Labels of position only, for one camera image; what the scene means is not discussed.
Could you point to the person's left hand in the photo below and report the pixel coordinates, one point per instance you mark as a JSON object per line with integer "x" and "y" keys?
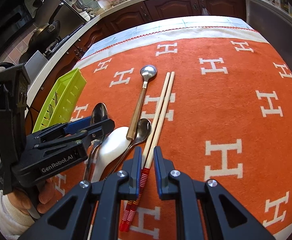
{"x": 18, "y": 201}

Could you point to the steel stove splash panel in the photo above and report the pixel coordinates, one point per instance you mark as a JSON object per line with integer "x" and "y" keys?
{"x": 66, "y": 17}

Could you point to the person's left forearm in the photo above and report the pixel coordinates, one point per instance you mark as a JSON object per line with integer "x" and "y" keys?
{"x": 6, "y": 222}

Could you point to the black wok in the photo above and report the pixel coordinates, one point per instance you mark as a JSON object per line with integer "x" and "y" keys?
{"x": 46, "y": 31}

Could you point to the metal chopstick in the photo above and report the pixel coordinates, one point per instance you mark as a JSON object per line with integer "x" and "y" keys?
{"x": 53, "y": 108}

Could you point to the pale chopstick red striped end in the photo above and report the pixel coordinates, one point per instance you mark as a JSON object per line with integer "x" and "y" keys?
{"x": 158, "y": 110}
{"x": 163, "y": 110}

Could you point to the white plastic bag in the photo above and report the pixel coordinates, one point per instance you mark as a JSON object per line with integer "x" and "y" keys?
{"x": 205, "y": 12}

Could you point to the beige rag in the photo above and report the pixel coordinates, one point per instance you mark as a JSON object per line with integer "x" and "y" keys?
{"x": 88, "y": 13}

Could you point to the bowl of garlic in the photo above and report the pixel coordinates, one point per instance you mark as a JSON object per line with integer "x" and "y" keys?
{"x": 119, "y": 0}

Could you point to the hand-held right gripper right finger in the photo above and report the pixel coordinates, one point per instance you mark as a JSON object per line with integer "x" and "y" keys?
{"x": 159, "y": 177}

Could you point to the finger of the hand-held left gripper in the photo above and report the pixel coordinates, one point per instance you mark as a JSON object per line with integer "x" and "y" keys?
{"x": 78, "y": 125}
{"x": 99, "y": 128}

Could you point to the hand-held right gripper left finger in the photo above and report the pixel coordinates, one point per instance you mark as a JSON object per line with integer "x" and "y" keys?
{"x": 137, "y": 175}

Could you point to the white ceramic spoon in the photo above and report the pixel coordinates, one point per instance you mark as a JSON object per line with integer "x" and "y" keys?
{"x": 116, "y": 142}

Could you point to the orange letter-print blanket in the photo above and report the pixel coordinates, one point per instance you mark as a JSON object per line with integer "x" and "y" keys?
{"x": 210, "y": 110}

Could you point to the green plastic utensil tray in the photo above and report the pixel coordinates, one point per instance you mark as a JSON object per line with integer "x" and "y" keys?
{"x": 68, "y": 90}

